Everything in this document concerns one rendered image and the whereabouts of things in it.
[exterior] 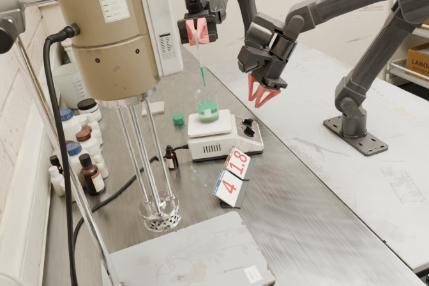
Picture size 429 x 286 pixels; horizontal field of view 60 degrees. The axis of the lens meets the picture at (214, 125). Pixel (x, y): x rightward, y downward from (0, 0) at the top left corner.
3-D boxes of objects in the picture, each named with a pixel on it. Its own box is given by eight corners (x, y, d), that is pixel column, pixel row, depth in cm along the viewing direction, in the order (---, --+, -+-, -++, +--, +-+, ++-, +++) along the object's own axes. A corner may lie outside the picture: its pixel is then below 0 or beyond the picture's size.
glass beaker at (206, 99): (226, 119, 103) (221, 91, 98) (209, 128, 99) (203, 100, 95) (209, 112, 107) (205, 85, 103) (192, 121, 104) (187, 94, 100)
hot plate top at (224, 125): (230, 112, 107) (230, 108, 107) (232, 133, 97) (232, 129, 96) (189, 117, 108) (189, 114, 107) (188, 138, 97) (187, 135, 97)
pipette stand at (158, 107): (164, 102, 138) (156, 70, 131) (164, 112, 131) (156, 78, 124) (143, 106, 138) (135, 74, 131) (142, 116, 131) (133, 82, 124)
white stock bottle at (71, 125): (92, 145, 117) (80, 109, 111) (73, 156, 113) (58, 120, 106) (80, 140, 122) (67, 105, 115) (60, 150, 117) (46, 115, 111)
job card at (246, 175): (256, 159, 98) (254, 146, 96) (249, 180, 91) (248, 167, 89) (233, 158, 100) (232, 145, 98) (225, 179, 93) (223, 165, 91)
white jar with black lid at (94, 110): (80, 125, 131) (73, 107, 128) (87, 115, 137) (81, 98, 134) (97, 123, 130) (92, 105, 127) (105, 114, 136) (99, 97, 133)
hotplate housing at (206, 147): (258, 129, 111) (256, 106, 108) (264, 154, 100) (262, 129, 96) (185, 140, 112) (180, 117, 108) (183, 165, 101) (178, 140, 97)
